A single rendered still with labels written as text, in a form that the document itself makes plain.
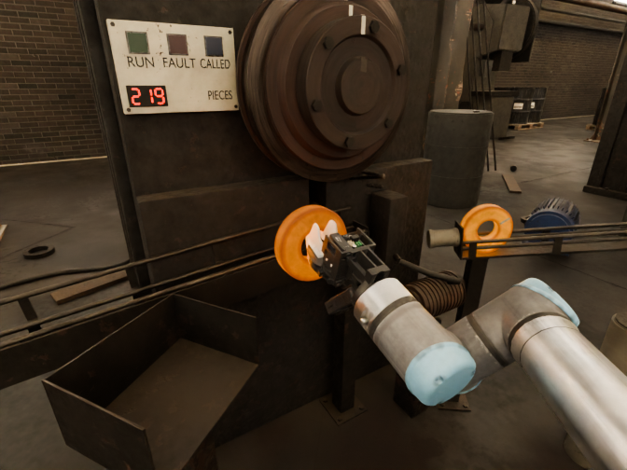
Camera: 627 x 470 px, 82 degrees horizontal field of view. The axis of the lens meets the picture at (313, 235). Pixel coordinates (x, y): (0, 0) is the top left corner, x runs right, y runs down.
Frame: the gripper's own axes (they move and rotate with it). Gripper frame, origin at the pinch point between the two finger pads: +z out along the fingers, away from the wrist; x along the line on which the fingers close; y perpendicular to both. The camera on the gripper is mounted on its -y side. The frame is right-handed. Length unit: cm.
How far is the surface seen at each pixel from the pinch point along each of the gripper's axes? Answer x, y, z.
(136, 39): 22, 25, 43
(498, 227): -68, -12, -1
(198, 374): 25.1, -23.3, -6.4
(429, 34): -65, 31, 47
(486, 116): -268, -40, 148
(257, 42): 0.7, 28.3, 30.4
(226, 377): 20.8, -22.1, -9.9
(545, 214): -219, -67, 44
